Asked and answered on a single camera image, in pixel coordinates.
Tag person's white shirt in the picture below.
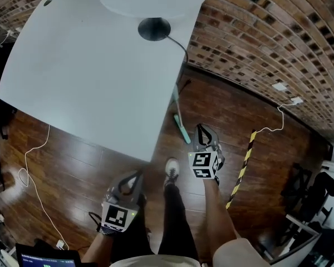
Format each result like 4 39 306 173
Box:
108 238 271 267

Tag person's right forearm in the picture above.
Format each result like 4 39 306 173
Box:
203 176 240 258

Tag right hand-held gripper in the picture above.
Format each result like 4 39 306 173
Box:
188 123 226 180

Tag person's left forearm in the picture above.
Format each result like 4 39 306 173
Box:
80 232 114 264

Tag white charging cable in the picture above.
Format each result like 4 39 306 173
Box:
257 98 298 133

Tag black tablet with blue screen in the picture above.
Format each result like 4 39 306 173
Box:
15 243 81 267

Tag thin black floor cable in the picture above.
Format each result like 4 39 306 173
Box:
88 211 103 232

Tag person's black trousers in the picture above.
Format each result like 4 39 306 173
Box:
111 184 200 264

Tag yellow black striped floor tape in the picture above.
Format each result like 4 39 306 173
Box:
225 129 257 210

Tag teal broom with grey handle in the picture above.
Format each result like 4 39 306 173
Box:
171 83 192 145

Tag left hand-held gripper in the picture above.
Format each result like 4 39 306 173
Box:
101 170 144 233

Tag black wrist strap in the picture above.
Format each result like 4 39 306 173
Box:
96 223 118 238

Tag white furniture frame bar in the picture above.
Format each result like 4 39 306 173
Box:
285 214 321 235

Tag long white floor cable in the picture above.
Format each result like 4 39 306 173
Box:
0 29 70 250

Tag white square table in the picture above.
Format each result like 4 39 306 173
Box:
0 0 203 163

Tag black office chair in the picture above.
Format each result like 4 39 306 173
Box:
0 87 17 140
281 162 334 226

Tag person's right white shoe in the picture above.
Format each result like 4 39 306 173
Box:
163 157 181 190

